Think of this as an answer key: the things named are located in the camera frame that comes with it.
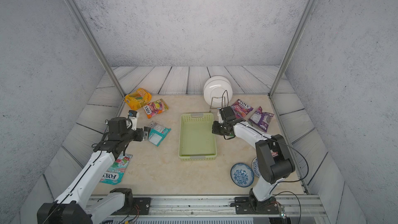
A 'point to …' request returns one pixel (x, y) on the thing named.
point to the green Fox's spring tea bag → (222, 130)
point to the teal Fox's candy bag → (158, 133)
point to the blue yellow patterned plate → (254, 165)
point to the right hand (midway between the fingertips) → (213, 129)
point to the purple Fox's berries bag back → (260, 119)
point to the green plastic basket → (197, 140)
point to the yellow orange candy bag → (138, 99)
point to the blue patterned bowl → (242, 174)
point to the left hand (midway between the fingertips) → (144, 126)
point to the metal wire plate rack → (222, 97)
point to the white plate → (217, 91)
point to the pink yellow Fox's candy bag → (155, 108)
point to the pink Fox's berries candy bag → (240, 109)
